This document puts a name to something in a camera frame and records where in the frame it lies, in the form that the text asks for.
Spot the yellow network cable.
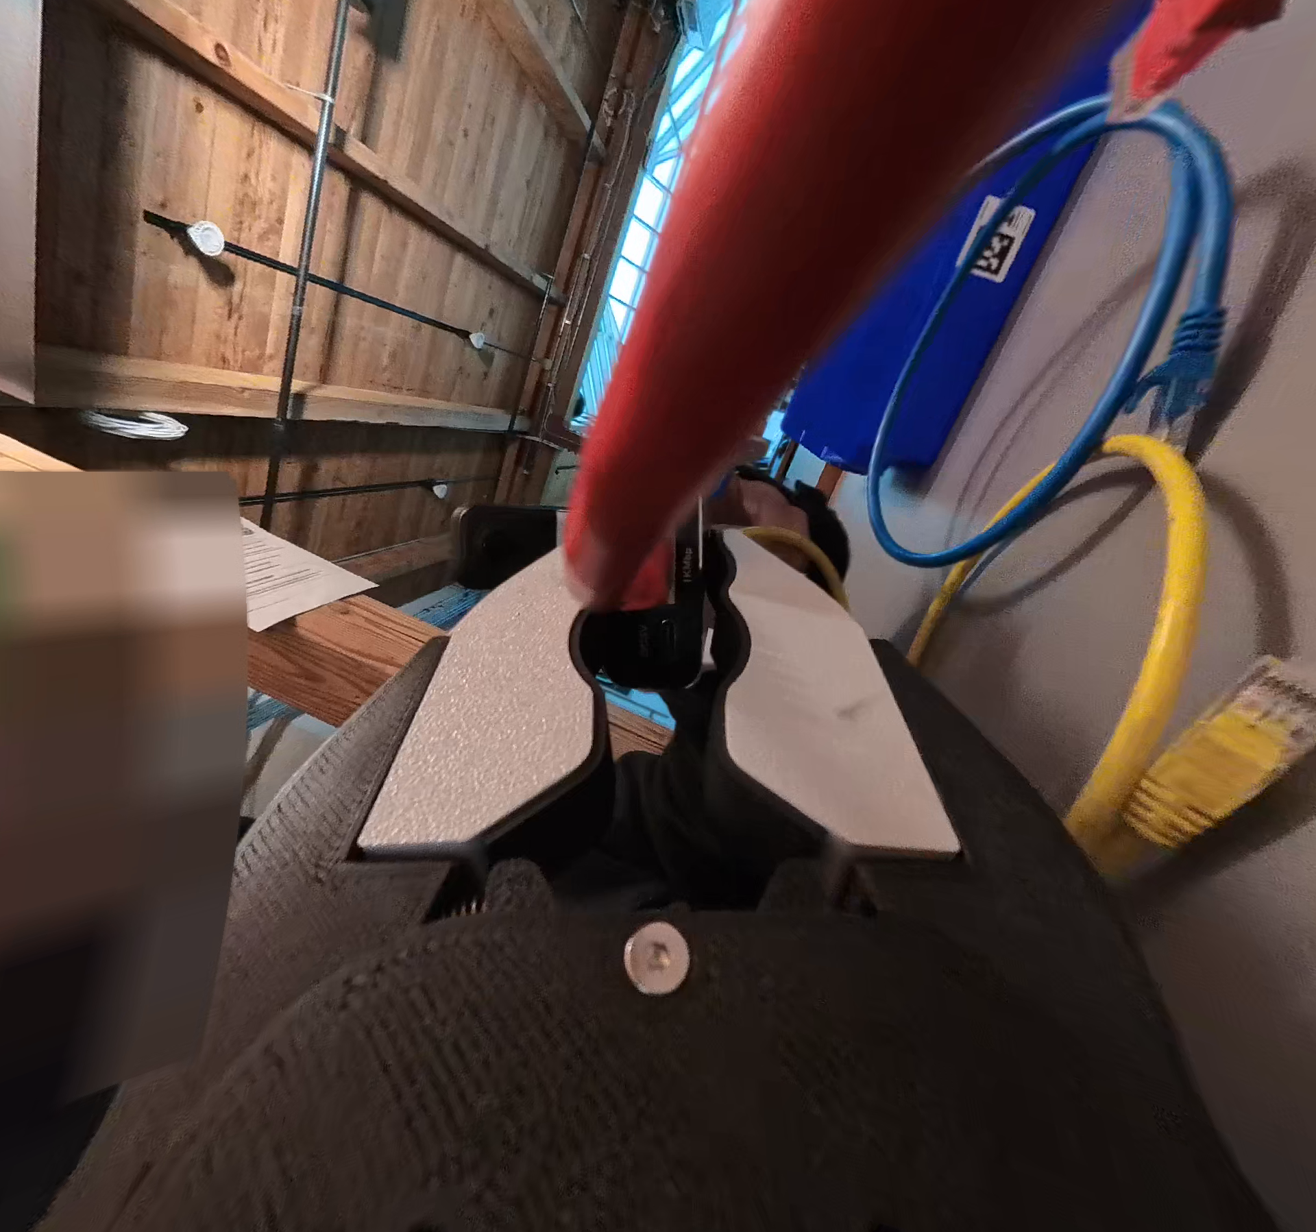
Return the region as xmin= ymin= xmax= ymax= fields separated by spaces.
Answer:
xmin=740 ymin=432 xmax=1316 ymax=879

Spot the wooden post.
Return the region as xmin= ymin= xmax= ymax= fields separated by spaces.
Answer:
xmin=247 ymin=596 xmax=675 ymax=755

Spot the white cable coil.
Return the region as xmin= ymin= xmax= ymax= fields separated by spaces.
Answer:
xmin=81 ymin=410 xmax=190 ymax=442

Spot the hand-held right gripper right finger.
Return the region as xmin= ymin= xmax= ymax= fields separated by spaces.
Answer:
xmin=710 ymin=530 xmax=964 ymax=862

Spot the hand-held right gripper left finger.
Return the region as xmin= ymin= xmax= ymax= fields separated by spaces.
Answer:
xmin=357 ymin=543 xmax=611 ymax=862

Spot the red network cable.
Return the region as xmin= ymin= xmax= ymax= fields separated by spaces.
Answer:
xmin=564 ymin=0 xmax=1316 ymax=615

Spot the black network splitter box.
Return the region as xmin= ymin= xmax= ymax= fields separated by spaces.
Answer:
xmin=579 ymin=523 xmax=714 ymax=692

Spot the paper notice sheet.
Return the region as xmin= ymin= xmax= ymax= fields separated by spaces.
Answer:
xmin=243 ymin=517 xmax=380 ymax=635

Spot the blue plastic bin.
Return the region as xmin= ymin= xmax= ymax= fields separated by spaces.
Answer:
xmin=782 ymin=0 xmax=1159 ymax=477

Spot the blue network cable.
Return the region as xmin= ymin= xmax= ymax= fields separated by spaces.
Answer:
xmin=866 ymin=96 xmax=1236 ymax=571

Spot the grey desk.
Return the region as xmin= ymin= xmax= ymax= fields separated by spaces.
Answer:
xmin=823 ymin=0 xmax=1316 ymax=1232

